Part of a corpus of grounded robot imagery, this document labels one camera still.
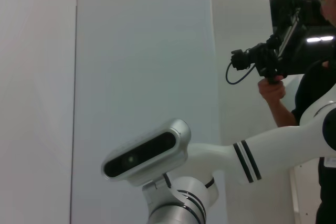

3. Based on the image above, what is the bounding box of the person's bare hand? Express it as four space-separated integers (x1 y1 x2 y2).
257 76 287 104

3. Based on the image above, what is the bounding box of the black handheld video camera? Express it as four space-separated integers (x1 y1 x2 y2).
230 34 289 86

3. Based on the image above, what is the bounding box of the person's bare forearm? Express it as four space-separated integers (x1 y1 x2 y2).
261 97 300 127

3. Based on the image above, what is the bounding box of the person's head with glasses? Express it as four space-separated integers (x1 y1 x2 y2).
316 0 336 29

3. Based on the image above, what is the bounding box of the person's black shirt torso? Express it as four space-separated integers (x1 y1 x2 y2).
291 56 336 224

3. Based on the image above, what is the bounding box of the silver robot neck column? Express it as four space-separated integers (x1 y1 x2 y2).
141 173 218 224

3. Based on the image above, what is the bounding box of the blue camera cable loop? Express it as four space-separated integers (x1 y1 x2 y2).
226 61 257 86

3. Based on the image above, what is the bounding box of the dark machine frame with rail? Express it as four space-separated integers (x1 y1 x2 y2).
266 0 336 77

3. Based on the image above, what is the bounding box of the silver robot head camera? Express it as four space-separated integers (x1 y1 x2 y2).
101 118 192 186

